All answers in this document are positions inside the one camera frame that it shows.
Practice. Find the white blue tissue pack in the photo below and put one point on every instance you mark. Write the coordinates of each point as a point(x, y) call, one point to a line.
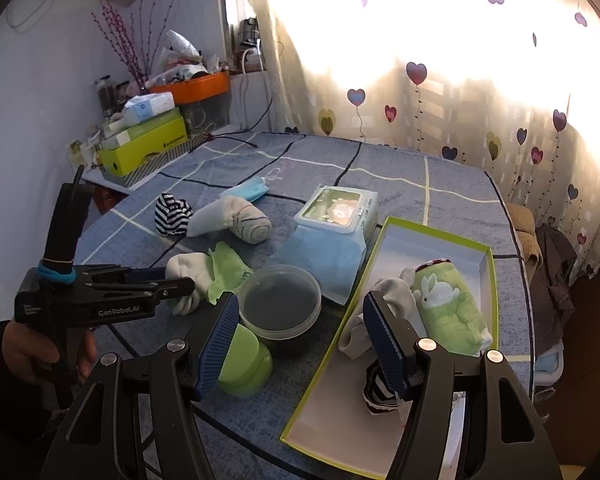
point(147, 107)

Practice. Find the brown cloth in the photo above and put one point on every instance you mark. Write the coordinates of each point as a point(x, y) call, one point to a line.
point(555, 290)

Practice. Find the purple flower branches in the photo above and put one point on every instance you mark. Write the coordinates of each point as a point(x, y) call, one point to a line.
point(130, 35)

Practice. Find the green square container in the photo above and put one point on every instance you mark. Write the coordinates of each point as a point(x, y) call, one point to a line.
point(247, 365)

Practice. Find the tan cloth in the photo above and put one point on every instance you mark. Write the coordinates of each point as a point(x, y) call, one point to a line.
point(525, 235)

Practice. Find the small glass jar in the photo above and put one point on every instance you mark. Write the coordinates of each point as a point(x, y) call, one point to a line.
point(122, 92)

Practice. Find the blue face mask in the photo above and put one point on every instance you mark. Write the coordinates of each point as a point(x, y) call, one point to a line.
point(247, 191)

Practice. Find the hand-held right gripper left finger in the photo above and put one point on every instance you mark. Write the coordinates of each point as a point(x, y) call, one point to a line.
point(217, 345)

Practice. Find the white side shelf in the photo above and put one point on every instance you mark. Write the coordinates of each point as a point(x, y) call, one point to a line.
point(100, 180)

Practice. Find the zigzag patterned tray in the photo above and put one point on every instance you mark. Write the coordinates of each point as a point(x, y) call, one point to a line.
point(180, 152)

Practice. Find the round clear-lidded plastic container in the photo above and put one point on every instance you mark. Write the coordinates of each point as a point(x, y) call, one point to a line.
point(280, 305)

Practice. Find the person's left hand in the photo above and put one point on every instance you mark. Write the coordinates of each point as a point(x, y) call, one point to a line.
point(25, 355)

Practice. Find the person's left forearm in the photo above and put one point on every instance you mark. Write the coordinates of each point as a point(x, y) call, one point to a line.
point(5, 420)

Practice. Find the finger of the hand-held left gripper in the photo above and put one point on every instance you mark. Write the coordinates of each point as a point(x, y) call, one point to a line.
point(130, 275)
point(177, 287)

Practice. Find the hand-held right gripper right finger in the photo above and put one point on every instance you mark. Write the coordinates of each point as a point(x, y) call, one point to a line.
point(385, 345)

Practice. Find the black white striped sock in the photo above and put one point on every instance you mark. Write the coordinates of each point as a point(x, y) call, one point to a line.
point(172, 215)
point(375, 390)

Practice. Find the lime green box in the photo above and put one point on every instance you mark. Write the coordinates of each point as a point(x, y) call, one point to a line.
point(140, 152)

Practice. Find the green plastic bag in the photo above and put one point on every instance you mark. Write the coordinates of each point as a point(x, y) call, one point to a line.
point(230, 270)

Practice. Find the beige sock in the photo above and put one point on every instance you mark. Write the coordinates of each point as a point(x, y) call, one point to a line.
point(235, 220)

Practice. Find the white green carton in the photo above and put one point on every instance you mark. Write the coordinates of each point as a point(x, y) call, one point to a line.
point(145, 127)

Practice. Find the grey windowsill device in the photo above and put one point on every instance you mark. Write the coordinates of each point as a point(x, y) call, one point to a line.
point(250, 32)

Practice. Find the clear plastic container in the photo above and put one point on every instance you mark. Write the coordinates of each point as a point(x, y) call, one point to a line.
point(210, 115)

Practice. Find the grey sock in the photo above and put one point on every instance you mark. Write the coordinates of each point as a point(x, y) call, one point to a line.
point(395, 295)

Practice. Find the orange basket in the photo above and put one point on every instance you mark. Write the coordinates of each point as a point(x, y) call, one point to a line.
point(200, 87)

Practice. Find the wet wipes pack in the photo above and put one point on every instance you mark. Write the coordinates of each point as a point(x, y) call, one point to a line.
point(337, 210)

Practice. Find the green-edged white box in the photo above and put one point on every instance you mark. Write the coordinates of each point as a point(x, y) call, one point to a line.
point(330, 425)

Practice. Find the green rabbit sock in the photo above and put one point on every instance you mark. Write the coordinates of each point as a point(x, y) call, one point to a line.
point(450, 310)

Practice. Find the heart print curtain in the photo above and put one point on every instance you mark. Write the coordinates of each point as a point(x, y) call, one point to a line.
point(455, 125)

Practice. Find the white plastic bags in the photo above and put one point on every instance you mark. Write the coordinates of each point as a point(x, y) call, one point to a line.
point(180, 50)

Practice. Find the dark glass jar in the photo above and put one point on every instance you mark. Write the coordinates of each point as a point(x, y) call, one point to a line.
point(105, 95)

